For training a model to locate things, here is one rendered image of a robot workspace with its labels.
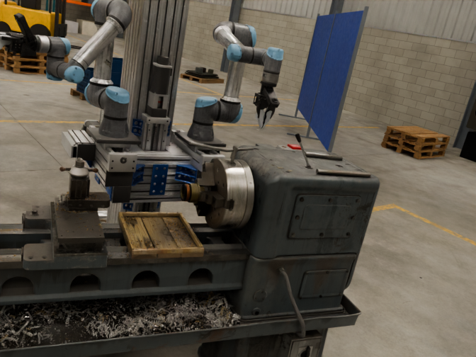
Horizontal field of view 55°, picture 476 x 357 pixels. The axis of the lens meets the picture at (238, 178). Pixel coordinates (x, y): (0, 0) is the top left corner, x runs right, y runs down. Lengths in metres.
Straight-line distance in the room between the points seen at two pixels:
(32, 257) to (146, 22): 1.33
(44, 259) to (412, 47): 12.20
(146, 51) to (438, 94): 10.76
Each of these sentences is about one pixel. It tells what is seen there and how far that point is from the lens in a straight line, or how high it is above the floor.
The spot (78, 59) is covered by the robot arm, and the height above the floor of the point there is 1.53.
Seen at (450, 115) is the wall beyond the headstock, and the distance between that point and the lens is 12.59.
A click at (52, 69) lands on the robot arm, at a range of 2.29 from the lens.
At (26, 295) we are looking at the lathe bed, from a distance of 1.94.
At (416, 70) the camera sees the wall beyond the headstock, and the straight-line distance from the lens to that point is 13.13.
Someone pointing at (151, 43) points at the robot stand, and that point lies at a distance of 2.55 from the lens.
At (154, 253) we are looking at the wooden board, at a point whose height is 0.89.
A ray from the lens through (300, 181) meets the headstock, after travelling 1.95.
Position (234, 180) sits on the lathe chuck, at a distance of 1.92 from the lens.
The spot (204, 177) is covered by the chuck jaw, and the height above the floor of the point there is 1.15.
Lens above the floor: 1.80
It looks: 18 degrees down
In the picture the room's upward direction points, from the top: 11 degrees clockwise
